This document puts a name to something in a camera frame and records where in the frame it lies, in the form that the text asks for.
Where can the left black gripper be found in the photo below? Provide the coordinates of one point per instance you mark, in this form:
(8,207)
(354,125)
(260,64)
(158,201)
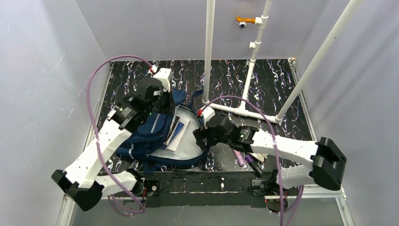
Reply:
(168,99)

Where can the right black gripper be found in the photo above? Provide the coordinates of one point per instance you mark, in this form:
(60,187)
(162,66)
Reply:
(201,136)

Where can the Nineteen Eighty-Four blue book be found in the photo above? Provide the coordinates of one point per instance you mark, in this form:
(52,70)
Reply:
(176,135)

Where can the navy blue student backpack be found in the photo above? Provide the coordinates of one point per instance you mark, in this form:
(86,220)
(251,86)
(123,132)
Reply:
(146,145)

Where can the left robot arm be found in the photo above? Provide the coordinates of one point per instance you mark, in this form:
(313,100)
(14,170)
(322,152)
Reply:
(87,180)

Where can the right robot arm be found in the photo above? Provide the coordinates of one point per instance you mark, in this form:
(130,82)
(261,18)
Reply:
(319,162)

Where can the pink highlighter pen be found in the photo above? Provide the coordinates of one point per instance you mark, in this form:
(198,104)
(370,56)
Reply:
(239,158)

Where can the black marker pen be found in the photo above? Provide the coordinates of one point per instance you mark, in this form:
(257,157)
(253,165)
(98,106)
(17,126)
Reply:
(254,165)

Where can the transparent pencil case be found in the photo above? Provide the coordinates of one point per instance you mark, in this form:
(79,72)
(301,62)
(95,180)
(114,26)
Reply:
(260,157)

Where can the orange tap on pipe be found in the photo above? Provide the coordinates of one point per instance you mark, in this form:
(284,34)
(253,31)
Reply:
(243,21)

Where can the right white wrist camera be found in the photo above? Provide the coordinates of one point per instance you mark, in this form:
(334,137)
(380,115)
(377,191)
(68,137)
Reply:
(205,114)

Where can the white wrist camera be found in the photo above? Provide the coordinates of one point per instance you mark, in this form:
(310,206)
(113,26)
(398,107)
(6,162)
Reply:
(164,75)
(205,114)

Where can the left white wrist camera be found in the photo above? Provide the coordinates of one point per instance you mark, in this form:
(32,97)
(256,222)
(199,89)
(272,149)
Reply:
(164,75)

